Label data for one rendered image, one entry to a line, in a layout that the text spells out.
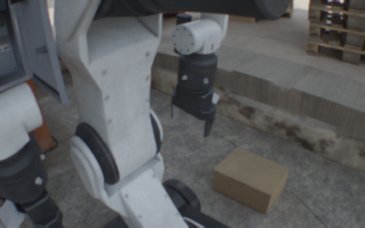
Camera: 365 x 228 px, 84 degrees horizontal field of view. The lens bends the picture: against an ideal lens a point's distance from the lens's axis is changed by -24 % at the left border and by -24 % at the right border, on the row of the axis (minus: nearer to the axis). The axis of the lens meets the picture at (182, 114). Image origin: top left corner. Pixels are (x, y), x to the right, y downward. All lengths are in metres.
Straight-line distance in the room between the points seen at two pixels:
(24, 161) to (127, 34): 0.25
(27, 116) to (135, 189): 0.33
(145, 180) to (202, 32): 0.34
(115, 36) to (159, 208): 0.40
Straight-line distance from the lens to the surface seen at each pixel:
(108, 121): 0.43
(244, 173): 1.13
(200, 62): 0.55
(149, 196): 0.60
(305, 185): 1.33
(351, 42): 2.13
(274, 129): 1.60
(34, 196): 0.40
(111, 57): 0.38
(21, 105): 0.33
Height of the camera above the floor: 0.92
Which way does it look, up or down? 30 degrees down
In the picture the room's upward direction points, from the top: 5 degrees counter-clockwise
